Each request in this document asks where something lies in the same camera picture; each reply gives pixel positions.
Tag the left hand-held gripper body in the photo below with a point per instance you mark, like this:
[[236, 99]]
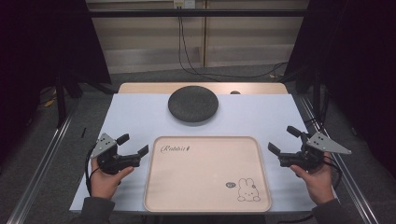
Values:
[[107, 155]]

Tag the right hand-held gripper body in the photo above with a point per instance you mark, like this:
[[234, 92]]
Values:
[[311, 152]]

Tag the person's left hand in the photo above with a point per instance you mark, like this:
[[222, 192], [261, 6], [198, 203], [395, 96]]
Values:
[[104, 185]]

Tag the person's right hand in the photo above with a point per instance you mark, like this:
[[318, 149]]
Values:
[[319, 183]]

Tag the small black stick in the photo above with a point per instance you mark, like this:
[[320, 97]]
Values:
[[83, 132]]

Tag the white table mat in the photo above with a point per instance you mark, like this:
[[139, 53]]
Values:
[[249, 115]]

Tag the beige tray with rabbit print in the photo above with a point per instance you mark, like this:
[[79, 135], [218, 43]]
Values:
[[205, 177]]

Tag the dark grey round plate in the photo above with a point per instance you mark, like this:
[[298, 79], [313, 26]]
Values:
[[193, 103]]

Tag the small dark round knob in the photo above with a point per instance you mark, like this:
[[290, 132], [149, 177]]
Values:
[[235, 92]]

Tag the black metal stand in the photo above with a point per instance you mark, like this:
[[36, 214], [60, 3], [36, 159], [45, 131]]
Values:
[[61, 102]]

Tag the yellow tape piece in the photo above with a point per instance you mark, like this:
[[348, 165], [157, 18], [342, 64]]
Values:
[[49, 102]]

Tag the black curtain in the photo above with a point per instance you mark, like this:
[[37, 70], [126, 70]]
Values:
[[37, 46], [358, 62]]

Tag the black horizontal bar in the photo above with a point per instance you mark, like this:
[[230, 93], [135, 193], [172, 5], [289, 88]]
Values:
[[199, 13]]

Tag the metal floor rail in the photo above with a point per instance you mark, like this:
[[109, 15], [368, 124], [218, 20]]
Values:
[[355, 183], [40, 168]]

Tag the white wall socket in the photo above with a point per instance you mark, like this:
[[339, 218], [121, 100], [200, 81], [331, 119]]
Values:
[[184, 3]]

